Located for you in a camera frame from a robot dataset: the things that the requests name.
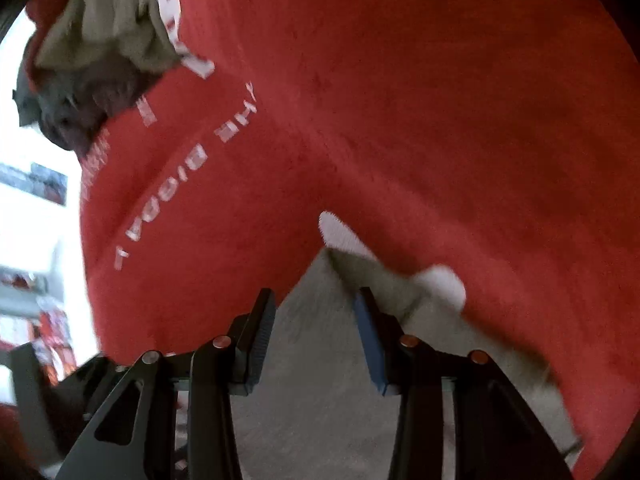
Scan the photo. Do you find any olive crumpled garment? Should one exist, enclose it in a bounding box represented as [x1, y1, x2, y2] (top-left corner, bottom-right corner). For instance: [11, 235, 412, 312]
[35, 0, 180, 74]

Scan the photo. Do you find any red printed bedspread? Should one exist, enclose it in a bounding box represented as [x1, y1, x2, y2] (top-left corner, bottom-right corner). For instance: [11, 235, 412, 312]
[80, 0, 639, 479]

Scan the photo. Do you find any grey knitted sock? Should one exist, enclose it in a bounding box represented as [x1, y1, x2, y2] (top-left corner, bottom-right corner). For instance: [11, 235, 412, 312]
[232, 249, 579, 479]

